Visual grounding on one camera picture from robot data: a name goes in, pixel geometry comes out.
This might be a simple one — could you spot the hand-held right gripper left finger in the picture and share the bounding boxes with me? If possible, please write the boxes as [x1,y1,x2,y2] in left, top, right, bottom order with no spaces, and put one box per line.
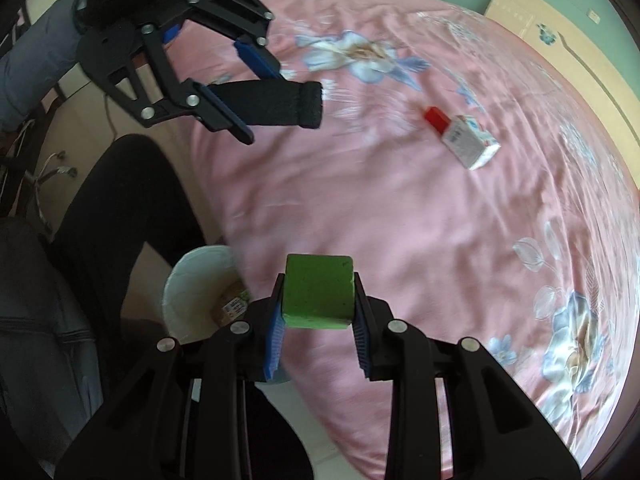
[55,275,286,480]

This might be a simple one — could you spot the black foam cylinder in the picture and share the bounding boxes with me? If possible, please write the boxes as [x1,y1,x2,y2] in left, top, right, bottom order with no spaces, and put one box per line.
[207,80,325,131]

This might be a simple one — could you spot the white cable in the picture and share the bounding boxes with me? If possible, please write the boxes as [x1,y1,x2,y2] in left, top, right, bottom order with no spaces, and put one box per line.
[27,150,78,226]

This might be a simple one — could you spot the white paper bucket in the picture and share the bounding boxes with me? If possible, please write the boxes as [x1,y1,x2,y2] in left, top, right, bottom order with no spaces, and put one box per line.
[162,245,291,387]

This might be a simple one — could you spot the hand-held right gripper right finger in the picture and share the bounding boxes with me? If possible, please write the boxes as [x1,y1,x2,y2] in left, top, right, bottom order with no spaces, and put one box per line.
[352,272,581,480]

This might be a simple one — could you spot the person's black trousers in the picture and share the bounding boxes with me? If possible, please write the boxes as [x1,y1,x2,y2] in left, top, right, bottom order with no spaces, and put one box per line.
[47,134,313,480]

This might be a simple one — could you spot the cream bed headboard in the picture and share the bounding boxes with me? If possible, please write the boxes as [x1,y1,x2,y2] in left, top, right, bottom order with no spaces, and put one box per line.
[484,0,640,171]

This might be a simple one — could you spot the person's left forearm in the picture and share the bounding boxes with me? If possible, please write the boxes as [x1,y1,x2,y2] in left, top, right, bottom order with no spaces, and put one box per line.
[0,0,93,133]

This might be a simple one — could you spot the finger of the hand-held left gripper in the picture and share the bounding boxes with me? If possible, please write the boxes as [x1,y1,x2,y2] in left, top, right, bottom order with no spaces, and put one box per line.
[77,22,254,146]
[160,0,284,81]

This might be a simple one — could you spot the grey fabric bag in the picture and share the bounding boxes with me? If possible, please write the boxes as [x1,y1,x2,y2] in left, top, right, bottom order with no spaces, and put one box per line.
[0,217,103,461]

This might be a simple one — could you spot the pink floral blanket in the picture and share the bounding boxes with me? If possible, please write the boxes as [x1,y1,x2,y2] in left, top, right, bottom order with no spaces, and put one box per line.
[165,0,640,476]

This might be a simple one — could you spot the small white printed box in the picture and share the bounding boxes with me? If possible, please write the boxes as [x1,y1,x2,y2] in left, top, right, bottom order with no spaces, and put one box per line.
[424,106,502,171]

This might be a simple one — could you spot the green cube box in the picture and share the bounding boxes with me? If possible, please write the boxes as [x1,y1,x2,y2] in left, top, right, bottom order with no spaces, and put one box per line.
[281,254,356,331]

